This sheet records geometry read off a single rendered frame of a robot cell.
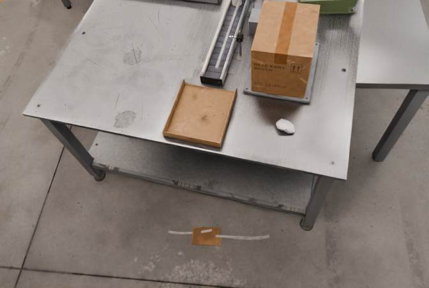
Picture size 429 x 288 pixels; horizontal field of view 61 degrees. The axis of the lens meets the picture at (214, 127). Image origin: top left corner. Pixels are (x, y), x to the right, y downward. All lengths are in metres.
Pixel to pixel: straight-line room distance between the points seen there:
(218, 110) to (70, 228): 1.33
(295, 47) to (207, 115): 0.48
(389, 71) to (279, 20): 0.60
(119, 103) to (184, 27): 0.56
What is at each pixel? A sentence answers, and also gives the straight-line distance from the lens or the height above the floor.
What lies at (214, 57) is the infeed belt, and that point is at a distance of 1.79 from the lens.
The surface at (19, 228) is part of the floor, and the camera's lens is 2.71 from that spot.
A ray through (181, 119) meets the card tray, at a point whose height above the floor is 0.83.
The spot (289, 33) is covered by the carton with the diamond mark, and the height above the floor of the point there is 1.12.
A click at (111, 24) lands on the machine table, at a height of 0.83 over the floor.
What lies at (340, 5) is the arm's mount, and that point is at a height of 0.88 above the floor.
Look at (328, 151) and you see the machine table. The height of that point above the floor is 0.83.
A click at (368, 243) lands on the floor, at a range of 2.36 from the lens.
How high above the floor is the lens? 2.20
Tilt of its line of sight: 58 degrees down
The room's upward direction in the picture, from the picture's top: 10 degrees counter-clockwise
